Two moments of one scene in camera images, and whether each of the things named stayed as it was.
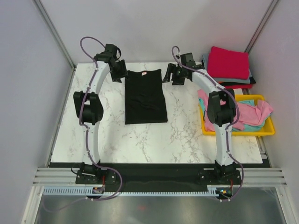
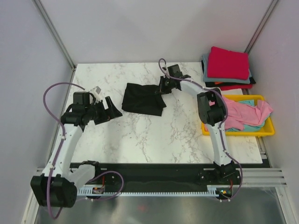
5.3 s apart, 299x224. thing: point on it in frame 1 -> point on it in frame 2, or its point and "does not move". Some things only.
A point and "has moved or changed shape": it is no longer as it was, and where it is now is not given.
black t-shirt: [145, 100] has moved or changed shape
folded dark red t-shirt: [232, 86] does not move
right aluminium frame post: [271, 7] does not move
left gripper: [124, 73] -> [111, 113]
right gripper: [171, 69] -> [161, 89]
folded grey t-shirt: [205, 60] does not move
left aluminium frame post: [54, 33] does not move
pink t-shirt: [249, 114] does not move
